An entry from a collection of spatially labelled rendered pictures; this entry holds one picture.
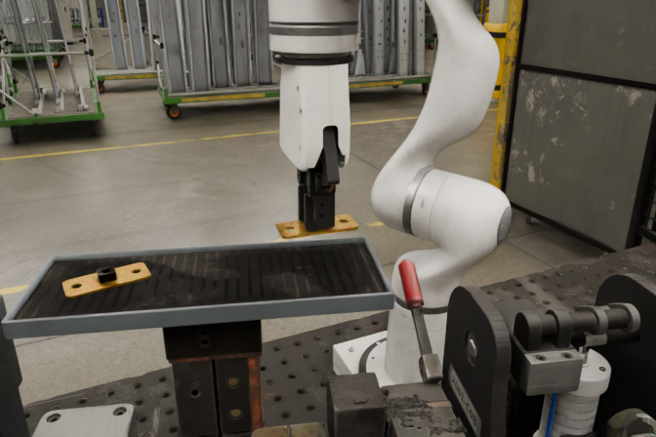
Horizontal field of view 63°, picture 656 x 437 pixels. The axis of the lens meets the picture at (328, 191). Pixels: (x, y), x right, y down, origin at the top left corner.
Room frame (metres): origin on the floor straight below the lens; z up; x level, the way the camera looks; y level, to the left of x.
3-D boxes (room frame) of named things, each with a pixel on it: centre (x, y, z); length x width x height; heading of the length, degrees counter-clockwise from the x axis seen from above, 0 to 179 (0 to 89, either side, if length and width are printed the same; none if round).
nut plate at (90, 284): (0.50, 0.23, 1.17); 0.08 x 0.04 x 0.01; 122
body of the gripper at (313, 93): (0.52, 0.01, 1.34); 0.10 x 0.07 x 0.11; 18
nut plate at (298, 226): (0.52, 0.01, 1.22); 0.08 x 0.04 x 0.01; 108
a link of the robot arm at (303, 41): (0.53, 0.01, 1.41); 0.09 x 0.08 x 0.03; 18
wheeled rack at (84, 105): (6.38, 3.28, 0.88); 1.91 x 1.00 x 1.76; 25
